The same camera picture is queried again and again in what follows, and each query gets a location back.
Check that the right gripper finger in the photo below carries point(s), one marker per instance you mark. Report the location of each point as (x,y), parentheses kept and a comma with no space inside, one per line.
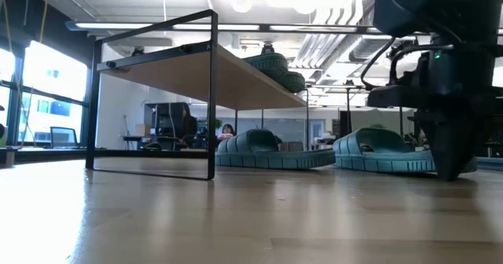
(437,138)
(459,138)

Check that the dark green rubber slide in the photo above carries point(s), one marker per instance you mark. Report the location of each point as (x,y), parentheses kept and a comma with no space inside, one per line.
(275,160)
(377,162)

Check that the teal rubber slide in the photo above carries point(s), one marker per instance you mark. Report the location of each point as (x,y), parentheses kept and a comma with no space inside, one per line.
(292,82)
(267,65)

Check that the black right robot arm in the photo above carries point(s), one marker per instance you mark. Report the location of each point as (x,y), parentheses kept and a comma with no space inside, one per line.
(432,4)

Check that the black round ceiling fixture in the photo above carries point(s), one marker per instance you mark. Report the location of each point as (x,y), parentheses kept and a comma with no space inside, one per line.
(268,48)
(137,52)

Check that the person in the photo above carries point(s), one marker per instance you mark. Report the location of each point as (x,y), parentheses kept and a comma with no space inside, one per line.
(189,124)
(228,131)

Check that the potted green plant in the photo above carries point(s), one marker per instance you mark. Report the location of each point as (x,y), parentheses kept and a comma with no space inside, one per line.
(218,123)

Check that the black computer monitor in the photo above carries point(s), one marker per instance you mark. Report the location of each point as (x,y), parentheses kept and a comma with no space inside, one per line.
(165,114)

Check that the long linear ceiling light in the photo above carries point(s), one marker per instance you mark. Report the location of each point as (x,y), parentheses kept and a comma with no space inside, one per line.
(118,25)

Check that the large office window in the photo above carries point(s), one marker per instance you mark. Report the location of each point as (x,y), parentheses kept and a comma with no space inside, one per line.
(59,75)

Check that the thin black workstation frame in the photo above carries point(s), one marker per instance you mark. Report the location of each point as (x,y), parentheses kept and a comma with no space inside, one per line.
(348,107)

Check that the wooden shelf black metal frame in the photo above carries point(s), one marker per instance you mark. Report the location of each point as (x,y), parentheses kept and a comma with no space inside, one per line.
(220,91)

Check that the black aluminium table frame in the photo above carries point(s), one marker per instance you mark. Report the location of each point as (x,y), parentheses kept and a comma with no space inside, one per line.
(118,154)

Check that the dark screen light frame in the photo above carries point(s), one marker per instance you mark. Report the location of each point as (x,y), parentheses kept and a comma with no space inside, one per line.
(63,136)

